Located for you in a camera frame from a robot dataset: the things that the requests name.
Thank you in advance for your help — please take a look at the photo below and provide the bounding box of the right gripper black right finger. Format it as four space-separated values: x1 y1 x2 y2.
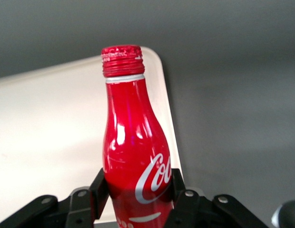
162 168 270 228

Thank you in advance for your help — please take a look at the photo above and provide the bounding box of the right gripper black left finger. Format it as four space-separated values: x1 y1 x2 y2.
0 168 110 228

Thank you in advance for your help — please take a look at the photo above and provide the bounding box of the red coke bottle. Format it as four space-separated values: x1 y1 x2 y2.
101 44 173 228

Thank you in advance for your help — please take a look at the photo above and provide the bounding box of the beige plastic tray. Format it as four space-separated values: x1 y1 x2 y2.
0 46 185 225

